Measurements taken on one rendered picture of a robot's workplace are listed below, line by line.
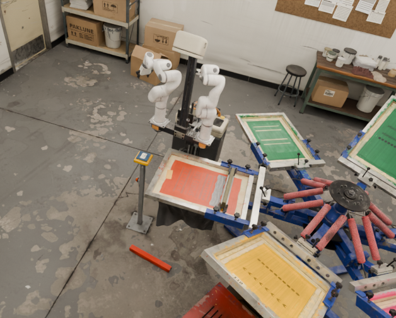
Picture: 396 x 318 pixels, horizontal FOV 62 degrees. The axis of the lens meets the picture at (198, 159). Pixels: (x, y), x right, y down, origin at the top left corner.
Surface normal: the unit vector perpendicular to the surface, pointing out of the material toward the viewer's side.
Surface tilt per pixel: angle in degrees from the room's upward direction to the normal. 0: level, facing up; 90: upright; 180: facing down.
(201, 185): 0
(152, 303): 0
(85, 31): 90
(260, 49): 90
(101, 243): 0
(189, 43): 64
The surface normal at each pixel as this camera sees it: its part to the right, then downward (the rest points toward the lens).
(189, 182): 0.15, -0.73
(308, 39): -0.25, 0.62
